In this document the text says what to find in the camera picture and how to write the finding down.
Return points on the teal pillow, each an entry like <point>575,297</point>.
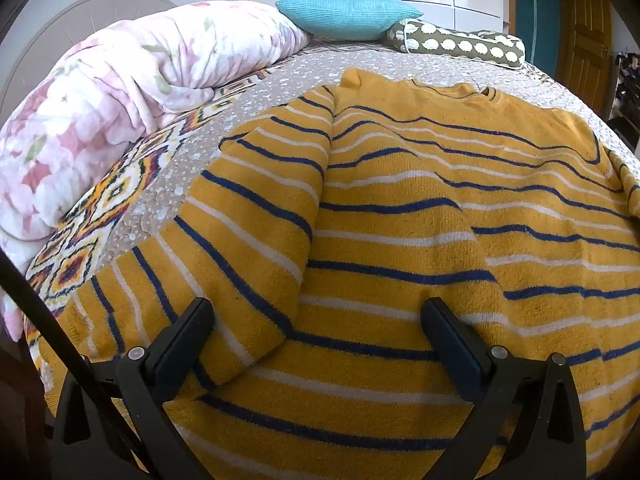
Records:
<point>345,16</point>

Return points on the round beige headboard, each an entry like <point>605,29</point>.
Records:
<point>75,20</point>

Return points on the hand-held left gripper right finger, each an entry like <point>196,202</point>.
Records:
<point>448,334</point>

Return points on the beige patterned bedspread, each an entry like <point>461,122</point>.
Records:
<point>195,125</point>

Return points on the pink floral quilt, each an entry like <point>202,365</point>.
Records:
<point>125,105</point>

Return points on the yellow striped sweater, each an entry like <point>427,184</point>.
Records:
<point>400,280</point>

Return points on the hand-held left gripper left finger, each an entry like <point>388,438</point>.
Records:
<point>186,331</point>

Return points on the wooden door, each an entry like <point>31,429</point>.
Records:
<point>582,35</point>

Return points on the green white-dotted pillow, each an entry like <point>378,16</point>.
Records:
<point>460,42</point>

